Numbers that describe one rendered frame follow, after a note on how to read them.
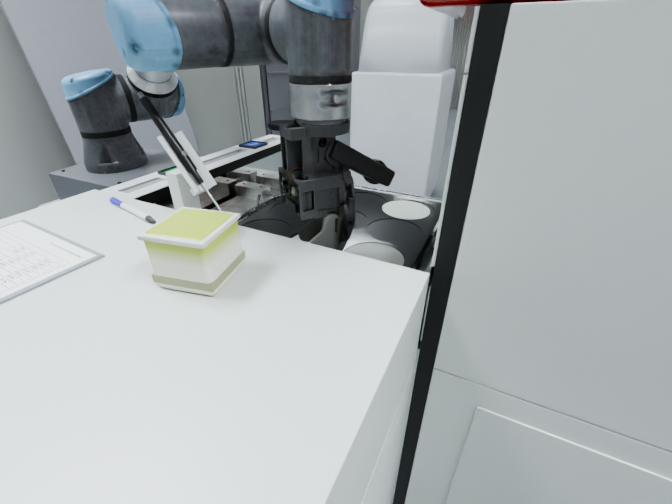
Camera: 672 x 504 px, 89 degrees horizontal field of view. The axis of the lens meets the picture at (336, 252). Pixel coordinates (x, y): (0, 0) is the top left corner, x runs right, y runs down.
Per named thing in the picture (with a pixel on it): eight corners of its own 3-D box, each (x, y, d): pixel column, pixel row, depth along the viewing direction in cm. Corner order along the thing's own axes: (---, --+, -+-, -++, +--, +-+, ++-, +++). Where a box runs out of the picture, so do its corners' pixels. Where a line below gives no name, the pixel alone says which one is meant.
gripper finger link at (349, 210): (328, 233, 52) (327, 178, 48) (338, 230, 53) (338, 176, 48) (343, 246, 49) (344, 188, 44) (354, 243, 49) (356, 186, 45)
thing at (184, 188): (226, 227, 50) (209, 133, 43) (207, 239, 47) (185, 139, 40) (195, 219, 52) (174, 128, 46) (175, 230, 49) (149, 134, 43)
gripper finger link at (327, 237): (305, 267, 53) (302, 212, 48) (338, 257, 55) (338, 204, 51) (314, 278, 50) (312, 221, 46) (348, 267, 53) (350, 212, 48)
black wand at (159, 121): (132, 96, 43) (136, 90, 42) (142, 95, 44) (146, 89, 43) (226, 231, 46) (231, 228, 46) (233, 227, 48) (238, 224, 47)
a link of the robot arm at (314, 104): (332, 78, 45) (367, 83, 39) (332, 115, 48) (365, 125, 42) (279, 81, 42) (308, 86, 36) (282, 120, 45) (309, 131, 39)
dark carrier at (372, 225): (446, 206, 75) (446, 203, 75) (399, 293, 48) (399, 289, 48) (309, 182, 88) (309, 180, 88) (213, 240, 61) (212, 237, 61)
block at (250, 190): (271, 196, 83) (270, 184, 82) (262, 201, 81) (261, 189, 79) (245, 191, 86) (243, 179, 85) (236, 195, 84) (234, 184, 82)
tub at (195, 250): (248, 262, 42) (240, 211, 38) (215, 300, 36) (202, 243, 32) (194, 254, 44) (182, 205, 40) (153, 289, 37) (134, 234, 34)
